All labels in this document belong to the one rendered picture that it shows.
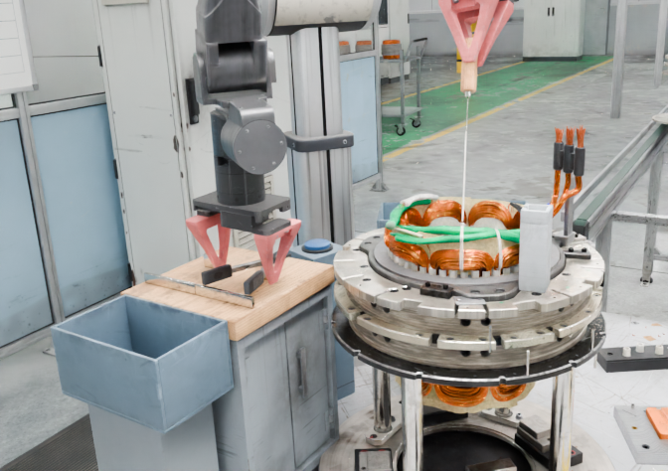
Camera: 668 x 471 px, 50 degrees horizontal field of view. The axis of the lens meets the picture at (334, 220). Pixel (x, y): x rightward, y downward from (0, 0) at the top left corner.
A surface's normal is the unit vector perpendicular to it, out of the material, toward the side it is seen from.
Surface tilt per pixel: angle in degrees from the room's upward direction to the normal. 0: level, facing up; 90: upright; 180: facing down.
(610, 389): 0
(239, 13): 105
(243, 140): 92
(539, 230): 90
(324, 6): 115
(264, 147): 92
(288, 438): 90
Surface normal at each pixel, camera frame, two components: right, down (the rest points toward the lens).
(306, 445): 0.83, 0.12
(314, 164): 0.37, 0.26
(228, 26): 0.37, 0.49
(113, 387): -0.55, 0.26
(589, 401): -0.05, -0.96
